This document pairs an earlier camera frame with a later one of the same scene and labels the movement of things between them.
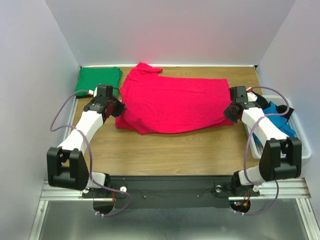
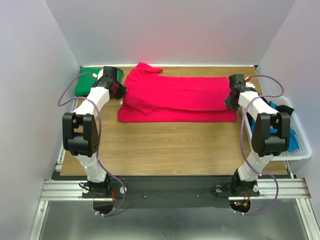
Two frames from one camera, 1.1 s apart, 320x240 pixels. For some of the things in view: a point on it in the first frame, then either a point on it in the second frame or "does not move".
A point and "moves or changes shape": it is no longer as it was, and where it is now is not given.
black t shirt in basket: x=281 y=109 does not move
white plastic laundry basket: x=293 y=121 does not move
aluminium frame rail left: x=50 y=193 does not move
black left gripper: x=121 y=108 to x=122 y=93
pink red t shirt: x=154 y=104 moves or changes shape
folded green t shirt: x=90 y=78 does not move
